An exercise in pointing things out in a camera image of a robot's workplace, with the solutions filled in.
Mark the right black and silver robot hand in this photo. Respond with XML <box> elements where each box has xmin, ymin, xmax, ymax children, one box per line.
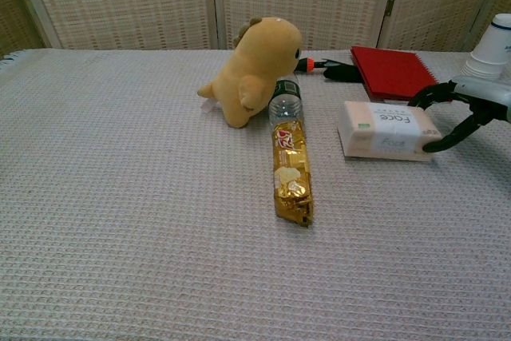
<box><xmin>406</xmin><ymin>75</ymin><xmax>511</xmax><ymax>154</ymax></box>

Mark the white tissue pack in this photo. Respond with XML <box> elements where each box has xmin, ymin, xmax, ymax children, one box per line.
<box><xmin>337</xmin><ymin>100</ymin><xmax>443</xmax><ymax>163</ymax></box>

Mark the stack of white paper cups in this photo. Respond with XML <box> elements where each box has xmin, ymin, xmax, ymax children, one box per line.
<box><xmin>461</xmin><ymin>13</ymin><xmax>511</xmax><ymax>82</ymax></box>

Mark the red spiral notebook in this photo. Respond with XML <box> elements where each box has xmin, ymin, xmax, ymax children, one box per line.
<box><xmin>350</xmin><ymin>45</ymin><xmax>442</xmax><ymax>102</ymax></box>

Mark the black trowel with orange collar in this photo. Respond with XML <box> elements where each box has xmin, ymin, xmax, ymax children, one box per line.
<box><xmin>297</xmin><ymin>57</ymin><xmax>366</xmax><ymax>82</ymax></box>

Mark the clear plastic water bottle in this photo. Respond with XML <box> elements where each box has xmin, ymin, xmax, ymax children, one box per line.
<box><xmin>267</xmin><ymin>73</ymin><xmax>306</xmax><ymax>126</ymax></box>

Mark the gold foil snack package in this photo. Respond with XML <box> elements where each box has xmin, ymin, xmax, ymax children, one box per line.
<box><xmin>271</xmin><ymin>119</ymin><xmax>315</xmax><ymax>228</ymax></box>

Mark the yellow plush dinosaur toy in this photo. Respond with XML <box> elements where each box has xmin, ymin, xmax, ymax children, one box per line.
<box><xmin>196</xmin><ymin>16</ymin><xmax>304</xmax><ymax>129</ymax></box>

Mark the white woven tablecloth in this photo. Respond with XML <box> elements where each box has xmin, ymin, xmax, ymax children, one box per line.
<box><xmin>0</xmin><ymin>48</ymin><xmax>511</xmax><ymax>341</ymax></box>

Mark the woven folding screen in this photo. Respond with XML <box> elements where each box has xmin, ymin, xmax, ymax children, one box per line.
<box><xmin>0</xmin><ymin>0</ymin><xmax>511</xmax><ymax>59</ymax></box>

